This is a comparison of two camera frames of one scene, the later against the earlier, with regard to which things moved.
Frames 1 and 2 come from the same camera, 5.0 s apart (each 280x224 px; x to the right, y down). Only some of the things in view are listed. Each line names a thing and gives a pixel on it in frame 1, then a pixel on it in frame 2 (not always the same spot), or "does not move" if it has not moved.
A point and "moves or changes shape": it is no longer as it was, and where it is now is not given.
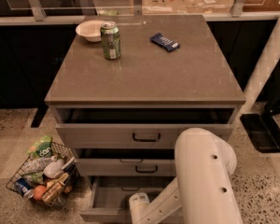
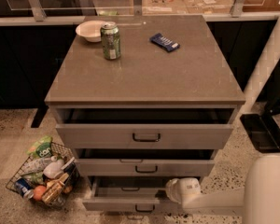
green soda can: x=110 y=36 does not move
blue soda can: x=25 y=188 does not move
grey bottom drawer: x=107 y=200 moves or changes shape
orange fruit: x=39 y=192 does not move
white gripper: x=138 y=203 → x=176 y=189
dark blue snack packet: x=164 y=42 does not move
